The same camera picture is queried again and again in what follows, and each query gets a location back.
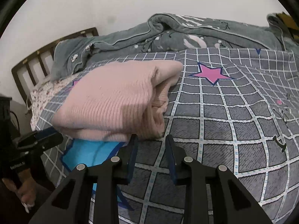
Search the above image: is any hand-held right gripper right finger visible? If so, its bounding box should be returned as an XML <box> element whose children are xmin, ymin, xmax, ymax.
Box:
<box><xmin>165</xmin><ymin>135</ymin><xmax>273</xmax><ymax>224</ymax></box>

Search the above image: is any pink knit sweater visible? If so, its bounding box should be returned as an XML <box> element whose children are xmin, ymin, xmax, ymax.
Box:
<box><xmin>51</xmin><ymin>59</ymin><xmax>184</xmax><ymax>143</ymax></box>

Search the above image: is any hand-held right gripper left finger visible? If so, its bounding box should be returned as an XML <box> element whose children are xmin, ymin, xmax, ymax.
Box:
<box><xmin>28</xmin><ymin>134</ymin><xmax>139</xmax><ymax>224</ymax></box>

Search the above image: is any yellow and black cloth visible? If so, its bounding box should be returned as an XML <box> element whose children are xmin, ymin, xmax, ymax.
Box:
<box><xmin>276</xmin><ymin>12</ymin><xmax>297</xmax><ymax>32</ymax></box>

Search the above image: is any dark wooden headboard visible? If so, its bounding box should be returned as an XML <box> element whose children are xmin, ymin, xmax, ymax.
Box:
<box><xmin>11</xmin><ymin>27</ymin><xmax>99</xmax><ymax>104</ymax></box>

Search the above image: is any floral mattress cover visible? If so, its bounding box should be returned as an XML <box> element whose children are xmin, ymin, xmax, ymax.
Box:
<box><xmin>30</xmin><ymin>76</ymin><xmax>75</xmax><ymax>131</ymax></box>

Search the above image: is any grey-green printed quilt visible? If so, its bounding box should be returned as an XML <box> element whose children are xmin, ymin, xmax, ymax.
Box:
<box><xmin>50</xmin><ymin>13</ymin><xmax>299</xmax><ymax>82</ymax></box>

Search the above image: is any grey checked bed sheet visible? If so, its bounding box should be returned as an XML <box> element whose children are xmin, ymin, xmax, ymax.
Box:
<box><xmin>35</xmin><ymin>48</ymin><xmax>299</xmax><ymax>224</ymax></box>

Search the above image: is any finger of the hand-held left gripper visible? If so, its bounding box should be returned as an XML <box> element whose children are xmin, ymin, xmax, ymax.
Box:
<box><xmin>17</xmin><ymin>127</ymin><xmax>64</xmax><ymax>150</ymax></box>

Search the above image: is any black cable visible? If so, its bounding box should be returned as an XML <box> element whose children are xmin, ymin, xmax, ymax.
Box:
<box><xmin>9</xmin><ymin>111</ymin><xmax>21</xmax><ymax>133</ymax></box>

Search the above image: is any person's left hand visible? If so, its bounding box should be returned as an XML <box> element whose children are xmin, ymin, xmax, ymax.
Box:
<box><xmin>2</xmin><ymin>167</ymin><xmax>37</xmax><ymax>213</ymax></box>

